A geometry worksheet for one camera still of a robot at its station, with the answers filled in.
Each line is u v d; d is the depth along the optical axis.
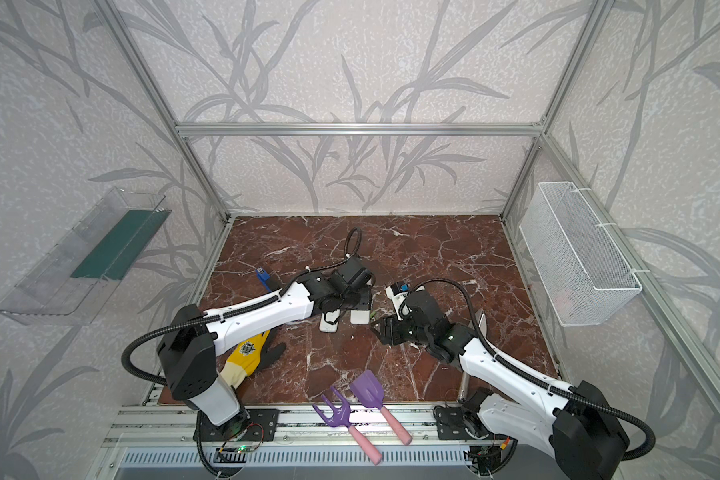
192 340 0.49
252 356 0.80
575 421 0.40
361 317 0.81
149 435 0.74
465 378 0.79
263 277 0.98
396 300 0.72
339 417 0.75
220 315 0.46
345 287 0.63
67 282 0.64
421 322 0.63
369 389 0.79
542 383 0.45
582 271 0.62
